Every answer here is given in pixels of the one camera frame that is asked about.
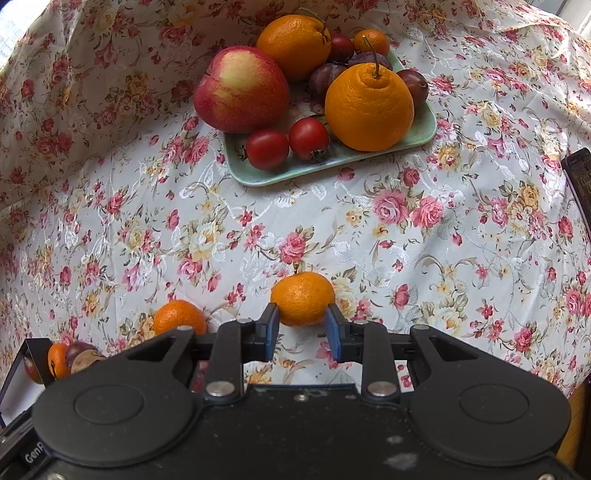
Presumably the purple plum at back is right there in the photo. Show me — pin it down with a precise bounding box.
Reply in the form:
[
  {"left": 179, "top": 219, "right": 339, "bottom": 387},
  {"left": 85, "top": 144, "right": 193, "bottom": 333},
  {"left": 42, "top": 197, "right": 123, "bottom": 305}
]
[{"left": 348, "top": 52, "right": 394, "bottom": 71}]

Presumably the small orange tangerine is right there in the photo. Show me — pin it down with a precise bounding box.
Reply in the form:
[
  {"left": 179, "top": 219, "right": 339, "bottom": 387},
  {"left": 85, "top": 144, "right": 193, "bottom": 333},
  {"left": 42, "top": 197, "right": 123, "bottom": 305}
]
[{"left": 153, "top": 300, "right": 207, "bottom": 335}]

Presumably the red tomato behind orange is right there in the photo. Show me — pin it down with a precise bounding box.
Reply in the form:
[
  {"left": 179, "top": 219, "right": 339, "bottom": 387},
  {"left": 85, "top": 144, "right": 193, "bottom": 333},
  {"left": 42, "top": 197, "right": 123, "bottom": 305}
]
[{"left": 329, "top": 34, "right": 356, "bottom": 64}]

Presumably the small tangerine on tray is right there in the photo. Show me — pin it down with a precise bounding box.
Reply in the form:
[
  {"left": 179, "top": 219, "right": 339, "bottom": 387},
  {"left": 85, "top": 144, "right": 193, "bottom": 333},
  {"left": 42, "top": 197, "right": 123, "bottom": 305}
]
[{"left": 353, "top": 29, "right": 390, "bottom": 56}]

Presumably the left red cherry tomato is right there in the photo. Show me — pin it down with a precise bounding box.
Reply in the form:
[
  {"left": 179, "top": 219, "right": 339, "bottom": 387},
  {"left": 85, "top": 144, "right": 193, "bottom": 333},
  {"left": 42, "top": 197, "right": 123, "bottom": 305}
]
[{"left": 245, "top": 129, "right": 290, "bottom": 171}]

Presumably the dark plum right side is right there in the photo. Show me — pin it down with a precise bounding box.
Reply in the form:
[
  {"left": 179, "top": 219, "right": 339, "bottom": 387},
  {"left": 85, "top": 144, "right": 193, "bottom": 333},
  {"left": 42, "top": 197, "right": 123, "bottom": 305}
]
[{"left": 397, "top": 69, "right": 429, "bottom": 108}]

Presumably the dark red plum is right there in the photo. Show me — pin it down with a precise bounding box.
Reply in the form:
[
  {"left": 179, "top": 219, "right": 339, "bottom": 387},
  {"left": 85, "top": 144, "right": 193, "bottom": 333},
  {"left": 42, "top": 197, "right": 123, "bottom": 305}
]
[{"left": 65, "top": 341, "right": 106, "bottom": 374}]

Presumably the light green tray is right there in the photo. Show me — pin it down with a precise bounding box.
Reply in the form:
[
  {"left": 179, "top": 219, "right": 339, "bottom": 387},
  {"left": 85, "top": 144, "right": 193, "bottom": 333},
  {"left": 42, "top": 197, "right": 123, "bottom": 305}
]
[{"left": 221, "top": 82, "right": 437, "bottom": 187}]

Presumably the red yellow apple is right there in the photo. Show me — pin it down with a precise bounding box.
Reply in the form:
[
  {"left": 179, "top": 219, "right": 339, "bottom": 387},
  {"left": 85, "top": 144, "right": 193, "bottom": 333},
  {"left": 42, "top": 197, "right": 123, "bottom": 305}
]
[{"left": 193, "top": 46, "right": 290, "bottom": 134}]

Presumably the round orange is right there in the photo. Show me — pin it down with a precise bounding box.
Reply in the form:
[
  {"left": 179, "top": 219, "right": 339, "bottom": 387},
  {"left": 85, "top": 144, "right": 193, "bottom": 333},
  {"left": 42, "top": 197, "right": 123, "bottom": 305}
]
[{"left": 256, "top": 14, "right": 332, "bottom": 82}]

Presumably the black phone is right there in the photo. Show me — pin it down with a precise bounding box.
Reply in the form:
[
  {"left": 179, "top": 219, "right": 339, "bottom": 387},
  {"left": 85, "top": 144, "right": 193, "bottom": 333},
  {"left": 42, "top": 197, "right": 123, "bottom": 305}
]
[{"left": 561, "top": 148, "right": 591, "bottom": 232}]

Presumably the bumpy orange with stem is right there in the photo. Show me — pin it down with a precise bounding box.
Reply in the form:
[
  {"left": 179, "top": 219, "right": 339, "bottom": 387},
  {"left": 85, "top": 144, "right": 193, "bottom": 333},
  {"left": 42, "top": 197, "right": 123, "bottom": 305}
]
[{"left": 324, "top": 52, "right": 415, "bottom": 152}]

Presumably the right red cherry tomato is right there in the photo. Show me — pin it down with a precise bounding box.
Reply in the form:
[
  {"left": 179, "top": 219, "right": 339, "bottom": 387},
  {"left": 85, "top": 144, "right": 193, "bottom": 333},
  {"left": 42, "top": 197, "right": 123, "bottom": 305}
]
[{"left": 288, "top": 118, "right": 331, "bottom": 161}]

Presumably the floral tablecloth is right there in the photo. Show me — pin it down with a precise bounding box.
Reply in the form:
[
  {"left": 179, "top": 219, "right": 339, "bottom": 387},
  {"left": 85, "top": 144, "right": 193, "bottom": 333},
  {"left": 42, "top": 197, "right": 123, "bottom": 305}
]
[{"left": 1, "top": 1, "right": 590, "bottom": 393}]

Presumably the red cherry tomato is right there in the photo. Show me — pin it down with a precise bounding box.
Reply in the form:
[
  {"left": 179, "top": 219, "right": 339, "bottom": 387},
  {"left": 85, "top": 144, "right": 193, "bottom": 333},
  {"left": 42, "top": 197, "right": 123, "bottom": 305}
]
[
  {"left": 288, "top": 118, "right": 331, "bottom": 161},
  {"left": 245, "top": 129, "right": 290, "bottom": 171},
  {"left": 23, "top": 354, "right": 43, "bottom": 385}
]

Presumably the purple plum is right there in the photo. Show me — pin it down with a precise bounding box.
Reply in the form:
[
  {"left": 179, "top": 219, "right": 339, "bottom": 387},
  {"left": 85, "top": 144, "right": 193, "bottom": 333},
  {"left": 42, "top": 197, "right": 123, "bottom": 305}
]
[
  {"left": 348, "top": 52, "right": 394, "bottom": 71},
  {"left": 308, "top": 63, "right": 346, "bottom": 103}
]

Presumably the black box white inside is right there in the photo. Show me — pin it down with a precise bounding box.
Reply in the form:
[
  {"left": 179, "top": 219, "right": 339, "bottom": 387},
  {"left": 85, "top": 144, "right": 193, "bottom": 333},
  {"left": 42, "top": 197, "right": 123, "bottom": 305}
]
[{"left": 0, "top": 338, "right": 54, "bottom": 428}]

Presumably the small orange mandarin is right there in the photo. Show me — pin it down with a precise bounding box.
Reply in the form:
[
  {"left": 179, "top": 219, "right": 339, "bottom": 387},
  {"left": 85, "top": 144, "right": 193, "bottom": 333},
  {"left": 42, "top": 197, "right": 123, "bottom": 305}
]
[{"left": 47, "top": 343, "right": 70, "bottom": 379}]

